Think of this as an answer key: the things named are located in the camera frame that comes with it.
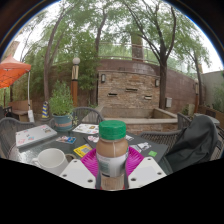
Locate green-capped brown drink bottle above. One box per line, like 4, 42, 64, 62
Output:
95, 119, 130, 191

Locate globe-topped wooden lamp post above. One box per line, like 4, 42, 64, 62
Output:
70, 57, 81, 108

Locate blue yellow striped cone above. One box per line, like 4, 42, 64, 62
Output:
41, 100, 50, 119

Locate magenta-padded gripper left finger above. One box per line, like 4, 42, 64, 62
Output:
59, 147, 101, 190

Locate green plant in blue pot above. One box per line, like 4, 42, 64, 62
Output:
49, 79, 75, 132

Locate silver laptop with stickers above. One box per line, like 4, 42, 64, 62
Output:
14, 124, 58, 149

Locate white ceramic mug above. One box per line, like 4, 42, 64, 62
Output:
31, 147, 69, 177

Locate yellow sticker card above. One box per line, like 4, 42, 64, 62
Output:
73, 143, 93, 158

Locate dark-trunked tree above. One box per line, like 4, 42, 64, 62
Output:
119, 0, 213, 110

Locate orange patio umbrella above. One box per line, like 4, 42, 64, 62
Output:
0, 54, 32, 98

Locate wooden bench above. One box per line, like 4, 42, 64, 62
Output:
8, 99, 33, 123

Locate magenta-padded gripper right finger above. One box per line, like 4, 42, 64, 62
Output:
126, 146, 168, 190

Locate white sticker sheet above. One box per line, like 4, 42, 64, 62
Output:
72, 123, 100, 135

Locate colourful picture card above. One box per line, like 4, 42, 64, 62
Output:
55, 135, 78, 145

